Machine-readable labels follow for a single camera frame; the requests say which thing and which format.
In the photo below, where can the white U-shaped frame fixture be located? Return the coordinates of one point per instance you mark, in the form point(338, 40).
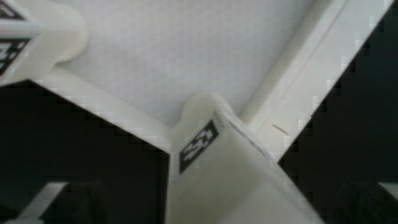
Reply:
point(326, 43)

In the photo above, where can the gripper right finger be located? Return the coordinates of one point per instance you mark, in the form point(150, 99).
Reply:
point(367, 205)

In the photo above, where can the white leg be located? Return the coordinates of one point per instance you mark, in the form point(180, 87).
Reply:
point(43, 37)
point(228, 187)

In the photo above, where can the white desk top panel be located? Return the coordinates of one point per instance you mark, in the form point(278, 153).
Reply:
point(177, 47)

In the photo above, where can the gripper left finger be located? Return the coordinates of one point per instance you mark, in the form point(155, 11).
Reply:
point(66, 204)

